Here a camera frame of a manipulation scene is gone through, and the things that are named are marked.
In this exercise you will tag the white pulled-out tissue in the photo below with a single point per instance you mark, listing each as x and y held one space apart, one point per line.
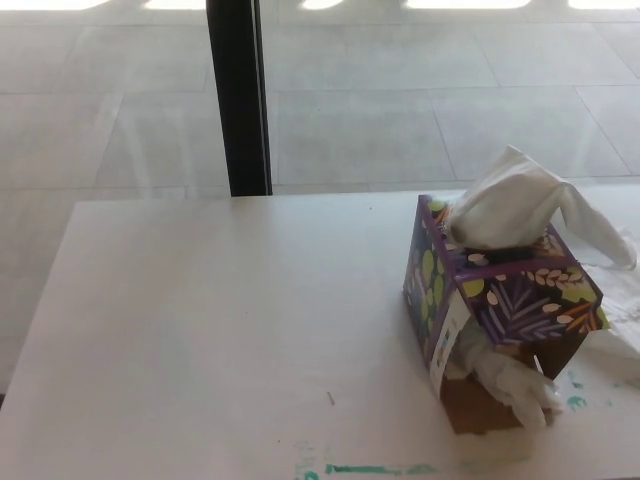
622 312

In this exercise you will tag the white tissue in box slot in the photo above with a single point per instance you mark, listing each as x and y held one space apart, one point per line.
500 200

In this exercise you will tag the purple floral tissue box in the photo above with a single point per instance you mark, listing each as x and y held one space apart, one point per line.
525 300

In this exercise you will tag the crumpled white tissue wad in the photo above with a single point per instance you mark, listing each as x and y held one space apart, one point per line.
510 382

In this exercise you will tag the black window frame post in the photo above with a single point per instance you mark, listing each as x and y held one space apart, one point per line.
240 100

